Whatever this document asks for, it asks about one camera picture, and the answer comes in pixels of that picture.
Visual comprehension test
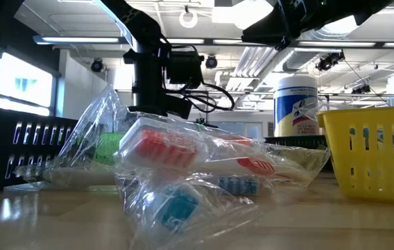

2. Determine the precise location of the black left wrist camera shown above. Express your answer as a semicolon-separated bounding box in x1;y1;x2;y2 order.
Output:
166;51;205;90

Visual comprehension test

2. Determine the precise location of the red toothbrush in clear bag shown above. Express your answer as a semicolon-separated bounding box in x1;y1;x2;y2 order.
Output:
117;116;332;188

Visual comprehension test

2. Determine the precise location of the small clear bag teal item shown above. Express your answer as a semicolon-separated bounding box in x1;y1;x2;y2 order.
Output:
114;172;264;249

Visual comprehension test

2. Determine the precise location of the white cable coil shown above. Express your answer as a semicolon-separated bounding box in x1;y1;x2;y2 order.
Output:
178;9;199;29

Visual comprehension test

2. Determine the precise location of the disinfecting wipes canister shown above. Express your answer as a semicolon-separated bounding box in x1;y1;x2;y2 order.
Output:
273;74;320;138

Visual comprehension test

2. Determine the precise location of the white toothbrush in clear bag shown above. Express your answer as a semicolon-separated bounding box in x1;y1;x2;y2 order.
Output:
14;158;118;190

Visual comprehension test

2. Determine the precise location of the green plastic basket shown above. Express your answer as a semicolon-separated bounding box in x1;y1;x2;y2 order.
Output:
94;133;126;167

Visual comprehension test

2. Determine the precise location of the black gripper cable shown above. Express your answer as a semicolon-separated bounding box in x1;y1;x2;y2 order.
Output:
162;44;236;114

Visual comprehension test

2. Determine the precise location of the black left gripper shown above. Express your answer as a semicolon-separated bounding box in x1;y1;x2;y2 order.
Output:
127;93;194;120

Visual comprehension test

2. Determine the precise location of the bright window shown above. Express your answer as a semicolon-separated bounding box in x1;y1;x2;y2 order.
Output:
0;51;55;116

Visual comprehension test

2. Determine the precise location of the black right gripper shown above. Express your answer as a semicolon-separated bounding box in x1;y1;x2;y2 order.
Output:
241;0;327;49

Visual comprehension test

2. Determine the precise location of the yellow plastic basket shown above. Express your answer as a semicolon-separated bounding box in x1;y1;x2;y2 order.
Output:
317;106;394;204

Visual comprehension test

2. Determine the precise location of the blue-head toothbrush in clear bag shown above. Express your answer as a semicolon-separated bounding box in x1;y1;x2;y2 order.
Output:
203;172;275;197

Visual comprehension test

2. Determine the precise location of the orange plastic basket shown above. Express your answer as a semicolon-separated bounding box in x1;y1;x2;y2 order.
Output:
217;135;253;147

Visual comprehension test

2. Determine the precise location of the clear bag with black item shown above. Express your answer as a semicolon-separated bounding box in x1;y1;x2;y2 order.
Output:
53;85;130;176

